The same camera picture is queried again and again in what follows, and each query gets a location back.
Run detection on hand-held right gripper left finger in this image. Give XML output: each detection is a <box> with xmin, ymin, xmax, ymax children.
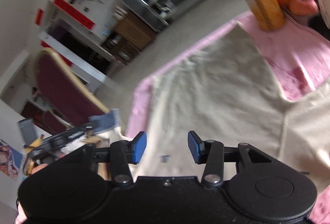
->
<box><xmin>77</xmin><ymin>131</ymin><xmax>147</xmax><ymax>187</ymax></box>

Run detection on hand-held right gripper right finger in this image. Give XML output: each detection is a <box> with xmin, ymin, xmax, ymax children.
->
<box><xmin>188</xmin><ymin>130</ymin><xmax>274</xmax><ymax>187</ymax></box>

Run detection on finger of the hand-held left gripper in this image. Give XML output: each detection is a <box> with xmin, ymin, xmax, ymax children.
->
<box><xmin>68</xmin><ymin>121</ymin><xmax>102</xmax><ymax>137</ymax></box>

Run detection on beige sweatshirt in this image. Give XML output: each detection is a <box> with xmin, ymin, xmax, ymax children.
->
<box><xmin>85</xmin><ymin>25</ymin><xmax>330</xmax><ymax>196</ymax></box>

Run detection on person's left hand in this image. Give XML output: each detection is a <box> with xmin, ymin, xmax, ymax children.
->
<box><xmin>29</xmin><ymin>163</ymin><xmax>51</xmax><ymax>177</ymax></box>

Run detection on tan garment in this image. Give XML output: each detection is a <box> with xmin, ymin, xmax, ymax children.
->
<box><xmin>82</xmin><ymin>135</ymin><xmax>110</xmax><ymax>146</ymax></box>

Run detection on grey rectangular box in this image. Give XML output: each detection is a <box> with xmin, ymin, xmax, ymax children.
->
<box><xmin>17</xmin><ymin>118</ymin><xmax>38</xmax><ymax>147</ymax></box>

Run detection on colourful printed picture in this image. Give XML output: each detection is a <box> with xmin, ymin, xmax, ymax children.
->
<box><xmin>0</xmin><ymin>139</ymin><xmax>24</xmax><ymax>182</ymax></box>

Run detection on dark low shelf cabinet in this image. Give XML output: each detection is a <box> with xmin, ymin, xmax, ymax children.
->
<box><xmin>102</xmin><ymin>33</ymin><xmax>141</xmax><ymax>64</ymax></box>

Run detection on wooden cabinet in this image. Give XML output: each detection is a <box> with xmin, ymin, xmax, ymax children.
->
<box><xmin>113</xmin><ymin>12</ymin><xmax>156</xmax><ymax>50</ymax></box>

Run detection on long red banner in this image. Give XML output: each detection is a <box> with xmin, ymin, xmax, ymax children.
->
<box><xmin>52</xmin><ymin>0</ymin><xmax>96</xmax><ymax>30</ymax></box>

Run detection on tall grey speaker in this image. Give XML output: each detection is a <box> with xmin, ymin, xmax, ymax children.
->
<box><xmin>117</xmin><ymin>0</ymin><xmax>171</xmax><ymax>32</ymax></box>

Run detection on pink printed towel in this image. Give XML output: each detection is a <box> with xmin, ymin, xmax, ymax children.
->
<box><xmin>126</xmin><ymin>11</ymin><xmax>330</xmax><ymax>224</ymax></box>

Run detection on red apple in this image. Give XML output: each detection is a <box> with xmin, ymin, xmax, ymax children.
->
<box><xmin>289</xmin><ymin>0</ymin><xmax>319</xmax><ymax>17</ymax></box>

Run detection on maroon chair with gold frame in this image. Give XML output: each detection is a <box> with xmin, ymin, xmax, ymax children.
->
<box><xmin>33</xmin><ymin>48</ymin><xmax>111</xmax><ymax>121</ymax></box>

